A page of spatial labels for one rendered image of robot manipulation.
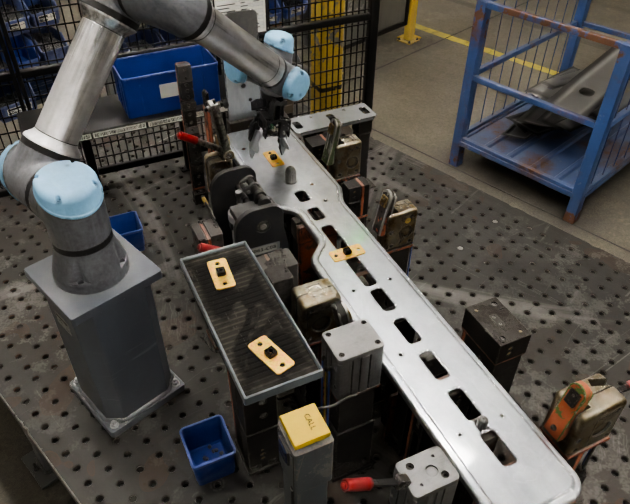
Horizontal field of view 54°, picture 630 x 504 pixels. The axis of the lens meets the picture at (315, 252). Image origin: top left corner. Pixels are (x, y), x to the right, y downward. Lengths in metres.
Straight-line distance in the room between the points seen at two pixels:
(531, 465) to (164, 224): 1.40
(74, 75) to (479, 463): 1.03
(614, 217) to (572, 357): 1.92
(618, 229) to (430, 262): 1.75
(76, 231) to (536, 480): 0.93
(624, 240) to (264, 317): 2.61
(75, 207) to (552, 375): 1.21
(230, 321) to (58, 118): 0.52
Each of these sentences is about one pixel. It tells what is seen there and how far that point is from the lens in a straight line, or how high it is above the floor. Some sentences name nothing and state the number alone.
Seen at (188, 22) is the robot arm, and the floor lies 1.55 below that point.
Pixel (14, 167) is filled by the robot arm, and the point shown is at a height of 1.31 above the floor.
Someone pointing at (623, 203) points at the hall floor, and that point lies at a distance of 3.77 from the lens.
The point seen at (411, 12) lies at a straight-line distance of 5.29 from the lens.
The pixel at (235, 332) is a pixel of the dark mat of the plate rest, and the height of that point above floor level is 1.16.
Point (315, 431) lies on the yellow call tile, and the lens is 0.97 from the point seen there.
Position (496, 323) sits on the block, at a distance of 1.35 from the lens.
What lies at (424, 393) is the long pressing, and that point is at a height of 1.00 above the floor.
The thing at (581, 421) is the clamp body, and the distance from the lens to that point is 1.21.
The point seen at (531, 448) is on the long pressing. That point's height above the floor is 1.00.
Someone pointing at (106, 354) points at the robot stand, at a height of 0.95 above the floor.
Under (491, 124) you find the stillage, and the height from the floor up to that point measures 0.16.
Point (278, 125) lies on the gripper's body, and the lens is 1.72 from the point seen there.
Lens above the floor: 1.97
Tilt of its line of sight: 40 degrees down
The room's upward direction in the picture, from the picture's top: 1 degrees clockwise
